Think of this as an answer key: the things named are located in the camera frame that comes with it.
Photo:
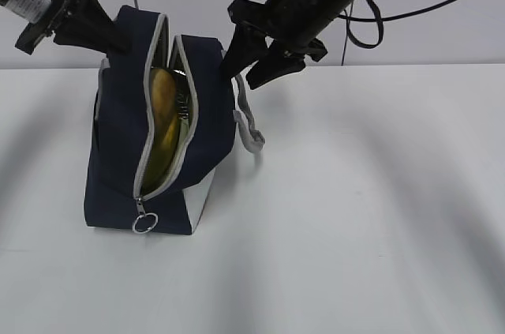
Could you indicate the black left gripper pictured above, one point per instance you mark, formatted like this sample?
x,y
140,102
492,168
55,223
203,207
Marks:
x,y
75,23

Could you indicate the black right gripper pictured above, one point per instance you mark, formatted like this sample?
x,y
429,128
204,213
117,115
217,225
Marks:
x,y
279,34

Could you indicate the yellow banana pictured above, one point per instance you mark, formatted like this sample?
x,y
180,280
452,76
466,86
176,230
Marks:
x,y
167,127

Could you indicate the navy blue lunch bag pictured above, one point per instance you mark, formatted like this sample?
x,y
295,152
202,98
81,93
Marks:
x,y
213,114

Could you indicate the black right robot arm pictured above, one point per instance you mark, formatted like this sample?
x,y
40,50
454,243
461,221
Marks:
x,y
273,39

